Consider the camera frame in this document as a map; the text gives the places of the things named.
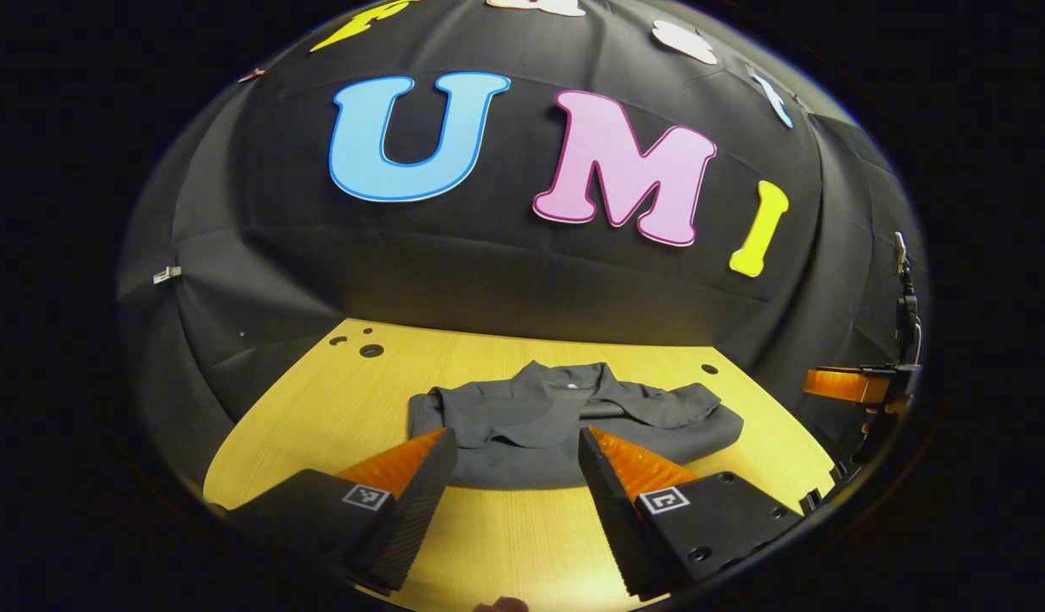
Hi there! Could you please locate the grey button shirt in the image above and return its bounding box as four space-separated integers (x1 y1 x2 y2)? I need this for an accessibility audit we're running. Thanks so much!
407 360 744 491

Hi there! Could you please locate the black backdrop cloth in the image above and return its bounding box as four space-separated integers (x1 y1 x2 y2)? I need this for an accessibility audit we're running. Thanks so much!
118 0 929 485

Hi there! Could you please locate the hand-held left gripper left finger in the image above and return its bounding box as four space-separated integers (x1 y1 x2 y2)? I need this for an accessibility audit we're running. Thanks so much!
207 428 459 596

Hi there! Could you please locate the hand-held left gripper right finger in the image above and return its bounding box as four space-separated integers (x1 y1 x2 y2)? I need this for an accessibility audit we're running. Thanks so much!
578 426 805 600

